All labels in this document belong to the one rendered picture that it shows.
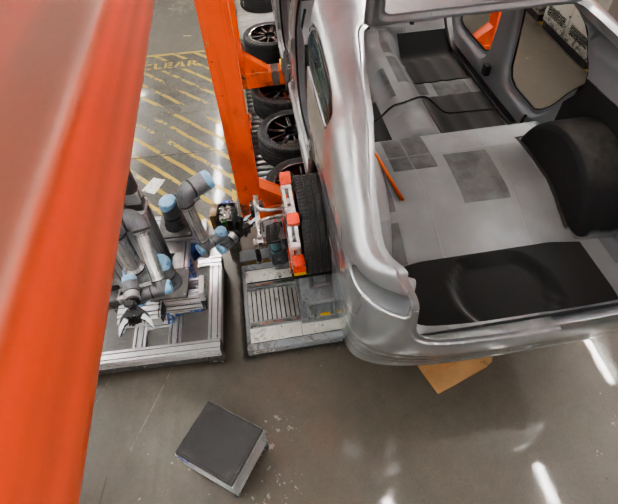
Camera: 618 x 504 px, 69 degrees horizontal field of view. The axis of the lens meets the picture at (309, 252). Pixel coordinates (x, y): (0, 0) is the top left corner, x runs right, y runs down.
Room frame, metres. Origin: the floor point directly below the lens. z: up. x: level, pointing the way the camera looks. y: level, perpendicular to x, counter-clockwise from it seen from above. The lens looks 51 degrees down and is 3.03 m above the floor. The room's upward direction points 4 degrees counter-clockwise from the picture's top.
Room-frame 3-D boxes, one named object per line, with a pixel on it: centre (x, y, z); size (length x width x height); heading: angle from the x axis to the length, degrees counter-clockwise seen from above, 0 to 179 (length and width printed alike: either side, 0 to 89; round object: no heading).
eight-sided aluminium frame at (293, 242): (2.00, 0.11, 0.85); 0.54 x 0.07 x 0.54; 6
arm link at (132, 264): (1.58, 0.99, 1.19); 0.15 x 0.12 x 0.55; 108
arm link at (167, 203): (2.12, 0.89, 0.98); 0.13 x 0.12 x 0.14; 130
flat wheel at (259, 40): (5.55, 0.31, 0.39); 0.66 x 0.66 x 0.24
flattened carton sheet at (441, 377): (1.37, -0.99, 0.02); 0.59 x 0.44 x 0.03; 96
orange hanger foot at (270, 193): (2.47, 0.07, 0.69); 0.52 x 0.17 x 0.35; 96
